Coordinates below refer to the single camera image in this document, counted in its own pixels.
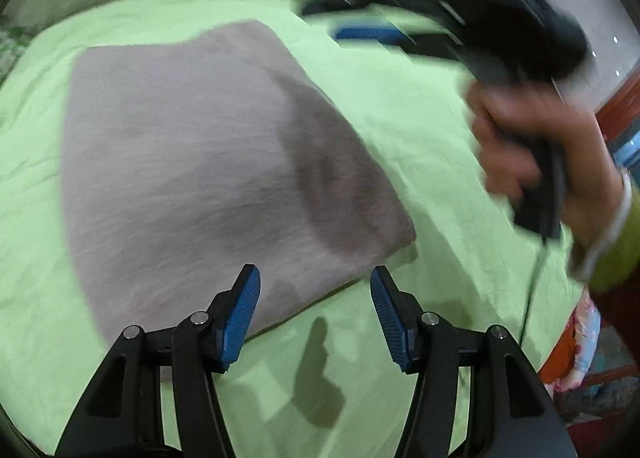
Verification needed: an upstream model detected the person's right hand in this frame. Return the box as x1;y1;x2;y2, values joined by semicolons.
465;78;618;245

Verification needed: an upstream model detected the grey knitted sweater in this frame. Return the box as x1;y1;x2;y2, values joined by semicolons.
60;20;419;345

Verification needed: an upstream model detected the green white patterned pillow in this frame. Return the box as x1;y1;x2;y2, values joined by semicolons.
0;22;32;84

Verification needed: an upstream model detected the red wooden furniture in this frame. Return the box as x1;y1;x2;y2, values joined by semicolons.
594;80;640;151

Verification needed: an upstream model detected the black cable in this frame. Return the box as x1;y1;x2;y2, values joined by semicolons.
520;237;551;341

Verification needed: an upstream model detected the light green bed sheet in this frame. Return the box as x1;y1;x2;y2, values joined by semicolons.
0;0;587;458

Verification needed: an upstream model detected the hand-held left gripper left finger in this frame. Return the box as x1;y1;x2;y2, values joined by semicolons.
54;263;262;458

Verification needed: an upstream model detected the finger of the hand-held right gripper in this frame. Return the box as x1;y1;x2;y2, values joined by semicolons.
334;22;463;59
301;0;381;16

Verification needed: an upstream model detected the silver bracelet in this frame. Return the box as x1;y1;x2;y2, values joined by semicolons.
574;172;635;281

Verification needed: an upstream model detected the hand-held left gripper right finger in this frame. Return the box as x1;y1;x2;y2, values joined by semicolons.
370;265;572;458

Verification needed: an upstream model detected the floral printed cloth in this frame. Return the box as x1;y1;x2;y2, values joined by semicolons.
542;290;603;391

